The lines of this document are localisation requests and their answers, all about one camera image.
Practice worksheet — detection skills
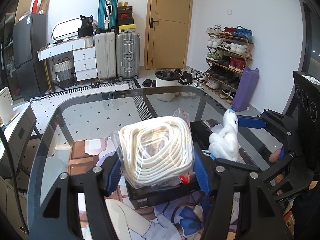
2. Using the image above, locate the white plush toy blue cap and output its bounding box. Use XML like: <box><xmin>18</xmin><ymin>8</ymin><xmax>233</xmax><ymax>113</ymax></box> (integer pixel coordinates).
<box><xmin>208</xmin><ymin>109</ymin><xmax>239</xmax><ymax>161</ymax></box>

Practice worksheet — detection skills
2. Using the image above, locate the bagged white rope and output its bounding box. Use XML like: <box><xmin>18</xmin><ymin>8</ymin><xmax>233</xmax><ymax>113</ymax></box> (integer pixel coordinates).
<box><xmin>110</xmin><ymin>108</ymin><xmax>196</xmax><ymax>189</ymax></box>

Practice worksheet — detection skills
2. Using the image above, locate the white tissue pack red wrapper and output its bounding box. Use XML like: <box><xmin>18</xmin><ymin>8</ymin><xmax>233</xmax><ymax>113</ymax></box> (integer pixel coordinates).
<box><xmin>179</xmin><ymin>174</ymin><xmax>192</xmax><ymax>185</ymax></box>

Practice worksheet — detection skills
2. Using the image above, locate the person's right hand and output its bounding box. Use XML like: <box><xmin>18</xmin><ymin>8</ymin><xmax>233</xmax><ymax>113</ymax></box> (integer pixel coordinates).
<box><xmin>269</xmin><ymin>148</ymin><xmax>281</xmax><ymax>163</ymax></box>

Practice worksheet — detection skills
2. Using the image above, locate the purple paper bag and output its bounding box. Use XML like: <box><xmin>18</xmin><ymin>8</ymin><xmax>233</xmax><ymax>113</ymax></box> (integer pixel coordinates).
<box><xmin>232</xmin><ymin>67</ymin><xmax>259</xmax><ymax>112</ymax></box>

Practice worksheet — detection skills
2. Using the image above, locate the black cardboard box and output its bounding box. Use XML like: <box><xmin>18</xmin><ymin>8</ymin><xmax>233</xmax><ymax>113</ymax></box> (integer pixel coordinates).
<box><xmin>125</xmin><ymin>119</ymin><xmax>222</xmax><ymax>210</ymax></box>

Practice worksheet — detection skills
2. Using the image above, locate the anime printed desk mat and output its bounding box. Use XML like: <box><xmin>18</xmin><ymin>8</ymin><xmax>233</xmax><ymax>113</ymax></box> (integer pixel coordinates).
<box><xmin>67</xmin><ymin>119</ymin><xmax>296</xmax><ymax>240</ymax></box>

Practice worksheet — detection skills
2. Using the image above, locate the wooden shoe rack with shoes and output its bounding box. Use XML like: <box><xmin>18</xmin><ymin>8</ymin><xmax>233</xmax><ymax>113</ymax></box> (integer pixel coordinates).
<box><xmin>204</xmin><ymin>24</ymin><xmax>254</xmax><ymax>104</ymax></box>

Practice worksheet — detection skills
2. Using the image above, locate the white trash bin black liner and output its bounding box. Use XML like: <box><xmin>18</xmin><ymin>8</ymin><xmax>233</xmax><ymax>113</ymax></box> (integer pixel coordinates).
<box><xmin>155</xmin><ymin>69</ymin><xmax>181</xmax><ymax>102</ymax></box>

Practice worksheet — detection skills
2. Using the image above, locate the grey side cabinet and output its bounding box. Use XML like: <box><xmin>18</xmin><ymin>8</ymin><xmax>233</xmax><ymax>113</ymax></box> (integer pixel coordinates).
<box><xmin>4</xmin><ymin>102</ymin><xmax>41</xmax><ymax>175</ymax></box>

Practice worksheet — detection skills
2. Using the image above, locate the woven basket bag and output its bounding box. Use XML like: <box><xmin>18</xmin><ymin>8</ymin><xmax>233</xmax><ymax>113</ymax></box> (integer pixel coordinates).
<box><xmin>53</xmin><ymin>57</ymin><xmax>74</xmax><ymax>88</ymax></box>

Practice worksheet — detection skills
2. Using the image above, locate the white drawer desk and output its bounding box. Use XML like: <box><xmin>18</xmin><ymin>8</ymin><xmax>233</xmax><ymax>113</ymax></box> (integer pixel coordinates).
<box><xmin>37</xmin><ymin>36</ymin><xmax>98</xmax><ymax>82</ymax></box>

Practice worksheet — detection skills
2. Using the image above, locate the tan wooden door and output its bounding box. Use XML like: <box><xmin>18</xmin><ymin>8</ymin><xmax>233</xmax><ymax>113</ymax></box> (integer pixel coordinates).
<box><xmin>144</xmin><ymin>0</ymin><xmax>193</xmax><ymax>69</ymax></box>

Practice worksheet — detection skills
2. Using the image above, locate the black glass display cabinet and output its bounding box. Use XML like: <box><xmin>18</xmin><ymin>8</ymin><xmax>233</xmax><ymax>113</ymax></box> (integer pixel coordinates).
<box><xmin>1</xmin><ymin>0</ymin><xmax>32</xmax><ymax>99</ymax></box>

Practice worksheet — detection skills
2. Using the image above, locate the white suitcase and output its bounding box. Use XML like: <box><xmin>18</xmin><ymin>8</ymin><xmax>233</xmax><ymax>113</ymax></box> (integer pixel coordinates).
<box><xmin>95</xmin><ymin>33</ymin><xmax>117</xmax><ymax>80</ymax></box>

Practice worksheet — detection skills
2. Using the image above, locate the silver suitcase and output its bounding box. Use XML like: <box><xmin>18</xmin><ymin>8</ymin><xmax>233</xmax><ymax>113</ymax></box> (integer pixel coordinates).
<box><xmin>116</xmin><ymin>33</ymin><xmax>140</xmax><ymax>81</ymax></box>

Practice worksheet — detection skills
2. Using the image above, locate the black bag on desk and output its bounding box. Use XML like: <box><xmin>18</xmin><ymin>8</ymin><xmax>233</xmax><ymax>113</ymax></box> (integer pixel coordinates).
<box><xmin>78</xmin><ymin>15</ymin><xmax>93</xmax><ymax>38</ymax></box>

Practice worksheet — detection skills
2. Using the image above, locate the stack of shoe boxes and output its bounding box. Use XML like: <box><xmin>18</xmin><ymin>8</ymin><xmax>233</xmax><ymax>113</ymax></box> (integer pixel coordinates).
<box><xmin>117</xmin><ymin>2</ymin><xmax>136</xmax><ymax>33</ymax></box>

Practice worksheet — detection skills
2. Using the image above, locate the oval vanity mirror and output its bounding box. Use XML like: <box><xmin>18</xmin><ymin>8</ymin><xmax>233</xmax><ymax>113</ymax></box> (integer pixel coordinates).
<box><xmin>52</xmin><ymin>18</ymin><xmax>82</xmax><ymax>41</ymax></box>

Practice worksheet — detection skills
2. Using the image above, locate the teal suitcase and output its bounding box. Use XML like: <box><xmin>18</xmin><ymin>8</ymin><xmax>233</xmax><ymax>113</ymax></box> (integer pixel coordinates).
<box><xmin>98</xmin><ymin>0</ymin><xmax>118</xmax><ymax>30</ymax></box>

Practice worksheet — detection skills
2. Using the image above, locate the black refrigerator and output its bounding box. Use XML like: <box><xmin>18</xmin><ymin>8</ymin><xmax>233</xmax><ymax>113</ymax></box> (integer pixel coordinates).
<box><xmin>13</xmin><ymin>14</ymin><xmax>49</xmax><ymax>101</ymax></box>

